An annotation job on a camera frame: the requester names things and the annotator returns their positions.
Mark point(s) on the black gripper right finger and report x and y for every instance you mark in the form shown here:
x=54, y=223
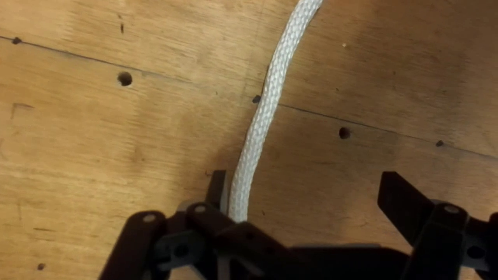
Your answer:
x=415, y=212

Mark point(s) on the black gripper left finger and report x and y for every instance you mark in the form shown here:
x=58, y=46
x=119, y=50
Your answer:
x=234, y=243

